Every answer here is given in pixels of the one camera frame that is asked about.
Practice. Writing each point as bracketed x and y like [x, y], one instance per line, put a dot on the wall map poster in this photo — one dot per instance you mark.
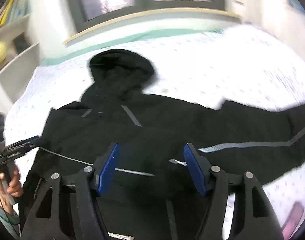
[296, 6]

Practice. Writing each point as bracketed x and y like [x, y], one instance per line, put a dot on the row of books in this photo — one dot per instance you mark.
[12, 10]

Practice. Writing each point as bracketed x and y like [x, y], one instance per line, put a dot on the person's left hand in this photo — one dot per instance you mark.
[14, 189]

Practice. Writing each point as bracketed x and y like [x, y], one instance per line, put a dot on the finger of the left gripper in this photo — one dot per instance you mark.
[30, 142]

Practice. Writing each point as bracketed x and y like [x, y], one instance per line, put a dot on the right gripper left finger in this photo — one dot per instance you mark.
[67, 207]

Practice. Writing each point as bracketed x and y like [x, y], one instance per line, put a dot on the floral white bed quilt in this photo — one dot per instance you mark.
[243, 64]

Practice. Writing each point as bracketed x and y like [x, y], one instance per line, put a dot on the white bookshelf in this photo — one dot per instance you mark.
[23, 56]

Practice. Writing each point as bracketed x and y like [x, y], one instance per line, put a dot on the green bed sheet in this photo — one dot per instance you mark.
[132, 38]

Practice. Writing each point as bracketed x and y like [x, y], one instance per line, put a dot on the wooden window sill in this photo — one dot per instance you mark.
[159, 19]

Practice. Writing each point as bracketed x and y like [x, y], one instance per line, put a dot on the black hooded jacket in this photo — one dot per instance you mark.
[178, 161]

